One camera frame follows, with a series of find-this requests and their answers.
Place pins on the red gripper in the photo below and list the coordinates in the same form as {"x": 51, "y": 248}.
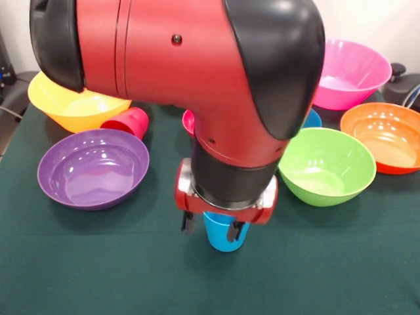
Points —
{"x": 190, "y": 201}

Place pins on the blue cup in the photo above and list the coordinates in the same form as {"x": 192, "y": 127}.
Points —
{"x": 218, "y": 234}

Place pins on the red cup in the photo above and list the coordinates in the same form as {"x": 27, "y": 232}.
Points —
{"x": 131, "y": 121}

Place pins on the blue bowl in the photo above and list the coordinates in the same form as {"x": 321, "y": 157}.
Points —
{"x": 313, "y": 119}

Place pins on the pink bowl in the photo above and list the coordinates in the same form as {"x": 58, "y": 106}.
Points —
{"x": 354, "y": 65}

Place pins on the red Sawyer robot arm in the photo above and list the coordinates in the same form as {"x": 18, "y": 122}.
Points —
{"x": 183, "y": 72}

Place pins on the dark green tablecloth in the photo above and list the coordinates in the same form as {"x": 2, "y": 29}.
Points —
{"x": 131, "y": 279}

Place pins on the red bowl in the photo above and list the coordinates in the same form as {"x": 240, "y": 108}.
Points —
{"x": 188, "y": 122}

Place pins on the green bowl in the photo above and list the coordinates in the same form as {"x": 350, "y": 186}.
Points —
{"x": 328, "y": 164}

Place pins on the purple bowl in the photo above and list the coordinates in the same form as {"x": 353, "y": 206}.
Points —
{"x": 93, "y": 164}

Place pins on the yellow bowl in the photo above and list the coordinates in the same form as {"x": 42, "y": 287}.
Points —
{"x": 72, "y": 111}

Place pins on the orange bowl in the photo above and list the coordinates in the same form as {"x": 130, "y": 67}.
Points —
{"x": 384, "y": 131}

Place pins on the black office chair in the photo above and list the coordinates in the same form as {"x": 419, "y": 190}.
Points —
{"x": 402, "y": 88}
{"x": 19, "y": 88}

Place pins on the black computer box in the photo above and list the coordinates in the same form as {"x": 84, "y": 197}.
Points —
{"x": 6, "y": 65}

